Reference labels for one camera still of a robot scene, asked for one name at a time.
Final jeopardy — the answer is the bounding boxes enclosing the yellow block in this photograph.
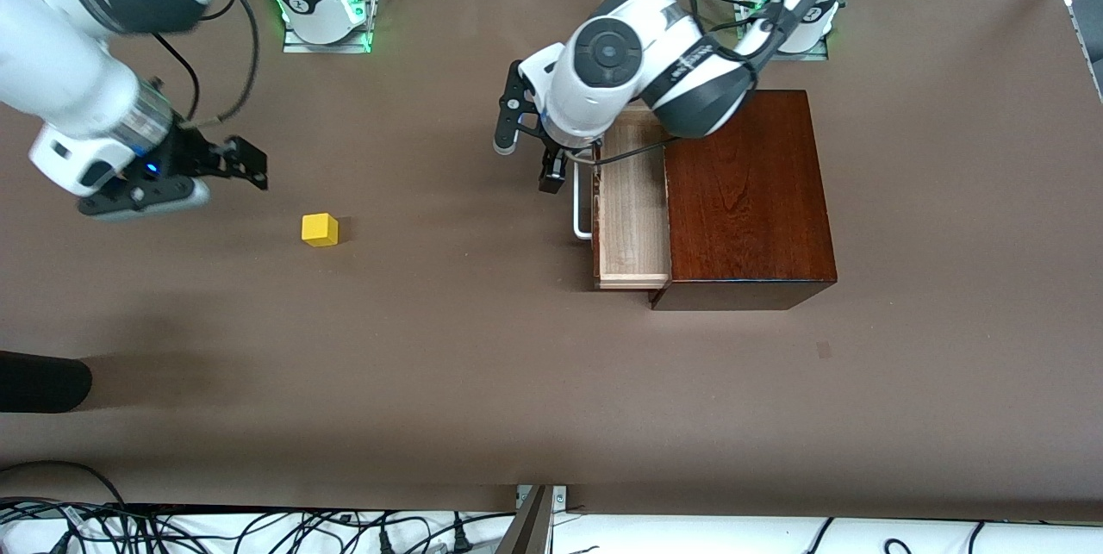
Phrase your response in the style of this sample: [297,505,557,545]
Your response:
[301,212,340,248]

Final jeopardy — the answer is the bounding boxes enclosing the brown table cover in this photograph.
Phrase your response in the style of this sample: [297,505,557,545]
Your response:
[0,0,1103,522]

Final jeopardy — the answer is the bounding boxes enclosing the dark brown wooden cabinet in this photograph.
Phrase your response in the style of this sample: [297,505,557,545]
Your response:
[648,89,838,312]

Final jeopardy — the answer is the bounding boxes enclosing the black rounded cylinder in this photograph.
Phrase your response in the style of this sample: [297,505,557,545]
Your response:
[0,351,94,414]

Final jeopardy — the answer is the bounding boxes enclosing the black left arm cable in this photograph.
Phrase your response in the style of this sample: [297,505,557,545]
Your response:
[593,0,790,169]

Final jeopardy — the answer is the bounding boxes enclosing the short black right arm cable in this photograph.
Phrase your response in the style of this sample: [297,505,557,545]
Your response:
[151,31,202,121]

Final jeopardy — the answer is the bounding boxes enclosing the black cable with brass connector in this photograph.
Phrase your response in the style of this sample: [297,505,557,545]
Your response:
[184,0,261,127]

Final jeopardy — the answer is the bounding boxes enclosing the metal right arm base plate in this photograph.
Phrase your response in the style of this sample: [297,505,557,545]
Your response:
[283,0,374,55]

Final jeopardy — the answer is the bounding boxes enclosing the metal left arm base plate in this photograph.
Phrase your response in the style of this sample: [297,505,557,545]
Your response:
[731,0,831,62]

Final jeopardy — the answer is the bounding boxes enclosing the aluminium corner bracket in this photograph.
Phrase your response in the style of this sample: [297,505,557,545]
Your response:
[515,485,570,514]

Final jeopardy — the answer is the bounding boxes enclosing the black cable loop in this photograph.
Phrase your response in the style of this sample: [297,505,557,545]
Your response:
[0,460,128,510]

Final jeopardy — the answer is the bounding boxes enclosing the tangled black cables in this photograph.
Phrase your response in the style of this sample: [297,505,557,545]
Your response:
[0,498,518,554]

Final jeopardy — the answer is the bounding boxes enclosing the grey metal post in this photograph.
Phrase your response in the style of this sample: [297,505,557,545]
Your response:
[493,485,554,554]

